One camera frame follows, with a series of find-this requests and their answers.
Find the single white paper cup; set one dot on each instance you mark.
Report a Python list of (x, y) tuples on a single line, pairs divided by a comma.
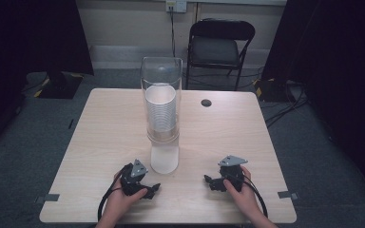
[(164, 158)]

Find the white wall socket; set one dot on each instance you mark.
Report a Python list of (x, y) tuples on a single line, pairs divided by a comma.
[(176, 5)]

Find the dark curtain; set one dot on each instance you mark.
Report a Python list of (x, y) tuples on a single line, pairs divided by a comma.
[(28, 38), (339, 63)]

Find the clear plastic cup dispenser tube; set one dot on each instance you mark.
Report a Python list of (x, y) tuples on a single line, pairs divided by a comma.
[(161, 71)]

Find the person's right hand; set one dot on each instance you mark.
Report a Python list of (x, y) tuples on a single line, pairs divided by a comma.
[(242, 199)]

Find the black stand base yellow tape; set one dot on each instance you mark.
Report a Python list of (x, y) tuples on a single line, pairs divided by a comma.
[(271, 90), (61, 85)]

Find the black table grommet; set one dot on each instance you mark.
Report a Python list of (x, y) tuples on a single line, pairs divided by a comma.
[(206, 103)]

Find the grey tape strip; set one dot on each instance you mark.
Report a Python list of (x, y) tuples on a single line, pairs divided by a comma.
[(287, 194), (48, 198)]

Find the black folding chair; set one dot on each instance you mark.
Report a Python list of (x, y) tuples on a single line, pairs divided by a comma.
[(215, 49)]

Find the stack of white paper cups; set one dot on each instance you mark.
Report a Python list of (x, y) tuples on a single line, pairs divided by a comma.
[(161, 107)]

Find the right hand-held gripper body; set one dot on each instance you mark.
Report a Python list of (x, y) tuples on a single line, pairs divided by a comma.
[(233, 174)]

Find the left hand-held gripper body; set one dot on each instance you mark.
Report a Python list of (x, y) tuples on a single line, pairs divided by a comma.
[(132, 182)]

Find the person's left hand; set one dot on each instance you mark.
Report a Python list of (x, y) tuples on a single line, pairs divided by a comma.
[(120, 201)]

